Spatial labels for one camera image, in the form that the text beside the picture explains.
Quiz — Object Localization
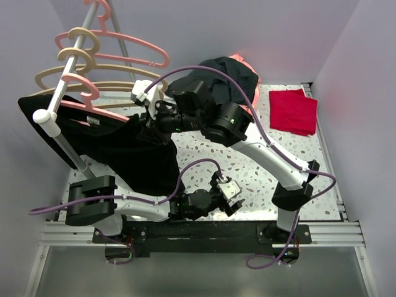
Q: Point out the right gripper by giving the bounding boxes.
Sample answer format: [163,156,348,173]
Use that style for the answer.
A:
[137,97,204,144]

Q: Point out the black shorts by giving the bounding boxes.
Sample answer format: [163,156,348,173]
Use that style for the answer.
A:
[17,95,186,196]

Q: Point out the pink hanger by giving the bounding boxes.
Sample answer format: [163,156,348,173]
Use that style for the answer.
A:
[54,27,170,69]
[60,73,129,123]

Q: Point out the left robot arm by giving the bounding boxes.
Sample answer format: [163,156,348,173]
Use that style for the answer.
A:
[65,173,244,243]

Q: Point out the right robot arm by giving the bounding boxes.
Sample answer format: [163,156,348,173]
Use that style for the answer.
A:
[132,77,320,243]

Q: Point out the lower beige hanger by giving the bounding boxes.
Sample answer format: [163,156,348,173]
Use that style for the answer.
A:
[35,47,158,95]

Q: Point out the beige hanger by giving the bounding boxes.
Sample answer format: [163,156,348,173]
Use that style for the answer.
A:
[33,27,170,90]
[35,47,158,95]

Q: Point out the top pink hanger hook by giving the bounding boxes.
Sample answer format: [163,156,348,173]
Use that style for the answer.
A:
[83,0,112,32]

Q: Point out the upper beige hanger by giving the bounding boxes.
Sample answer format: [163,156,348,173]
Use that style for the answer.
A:
[33,27,170,90]

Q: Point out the dark teal garment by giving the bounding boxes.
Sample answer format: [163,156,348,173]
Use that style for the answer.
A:
[188,56,259,105]

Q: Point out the pink garment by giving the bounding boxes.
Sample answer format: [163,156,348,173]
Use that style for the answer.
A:
[229,54,261,111]

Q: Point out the red folded cloth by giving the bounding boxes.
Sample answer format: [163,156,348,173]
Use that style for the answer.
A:
[269,89,317,136]

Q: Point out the metal clothes rack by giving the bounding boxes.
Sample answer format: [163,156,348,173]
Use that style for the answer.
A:
[32,0,170,216]

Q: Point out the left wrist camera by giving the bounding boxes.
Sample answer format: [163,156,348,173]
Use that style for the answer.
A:
[217,179,242,200]

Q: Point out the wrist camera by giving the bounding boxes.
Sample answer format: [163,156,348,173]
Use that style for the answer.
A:
[131,80,163,119]
[217,179,242,200]

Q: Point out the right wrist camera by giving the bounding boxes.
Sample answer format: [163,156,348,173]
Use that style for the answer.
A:
[131,80,163,119]

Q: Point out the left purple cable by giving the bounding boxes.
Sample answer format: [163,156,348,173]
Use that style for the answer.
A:
[28,159,225,216]

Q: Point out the purple cable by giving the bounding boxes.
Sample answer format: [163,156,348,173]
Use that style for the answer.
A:
[145,65,337,270]
[28,159,225,216]

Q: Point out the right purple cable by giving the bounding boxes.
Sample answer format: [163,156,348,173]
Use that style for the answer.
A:
[145,65,337,270]

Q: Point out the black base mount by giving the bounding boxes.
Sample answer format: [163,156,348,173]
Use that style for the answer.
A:
[92,220,312,260]

